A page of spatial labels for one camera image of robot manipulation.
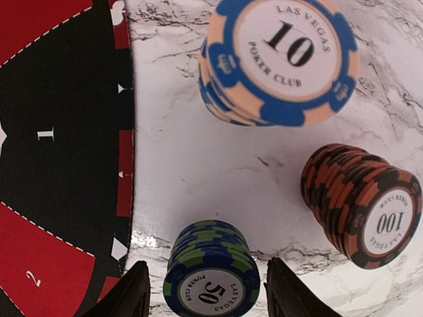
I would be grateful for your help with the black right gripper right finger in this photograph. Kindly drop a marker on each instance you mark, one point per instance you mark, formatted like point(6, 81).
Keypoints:
point(288, 296)

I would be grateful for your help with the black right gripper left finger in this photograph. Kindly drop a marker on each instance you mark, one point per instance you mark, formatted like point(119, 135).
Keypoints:
point(130, 297)

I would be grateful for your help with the blue green 50 chip stack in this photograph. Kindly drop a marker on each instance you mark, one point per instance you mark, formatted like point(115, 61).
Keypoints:
point(211, 272)

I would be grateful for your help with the blue cream 10 chip stack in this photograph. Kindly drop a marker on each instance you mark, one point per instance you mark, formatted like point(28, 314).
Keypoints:
point(288, 63)

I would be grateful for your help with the black orange 100 chip stack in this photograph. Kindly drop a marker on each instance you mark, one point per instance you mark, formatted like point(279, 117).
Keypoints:
point(369, 209)

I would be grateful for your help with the round red black poker mat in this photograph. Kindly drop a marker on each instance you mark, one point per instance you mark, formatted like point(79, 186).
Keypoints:
point(67, 154)

